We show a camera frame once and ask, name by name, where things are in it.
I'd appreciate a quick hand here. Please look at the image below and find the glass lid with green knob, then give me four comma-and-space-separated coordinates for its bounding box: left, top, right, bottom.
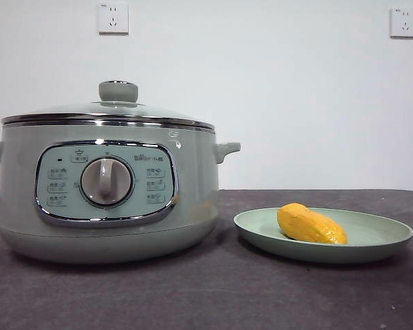
1, 80, 215, 131

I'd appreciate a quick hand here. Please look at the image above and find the yellow corn cob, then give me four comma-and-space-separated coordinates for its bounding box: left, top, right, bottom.
277, 202, 349, 245

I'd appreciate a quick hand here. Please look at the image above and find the pale green electric steamer pot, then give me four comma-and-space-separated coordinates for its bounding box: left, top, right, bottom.
0, 120, 242, 265

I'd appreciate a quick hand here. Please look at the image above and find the pale green round plate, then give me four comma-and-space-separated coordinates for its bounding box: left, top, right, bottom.
233, 206, 413, 265

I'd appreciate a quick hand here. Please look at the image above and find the white wall socket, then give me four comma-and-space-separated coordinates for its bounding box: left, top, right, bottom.
97, 1, 129, 35
389, 6, 413, 39

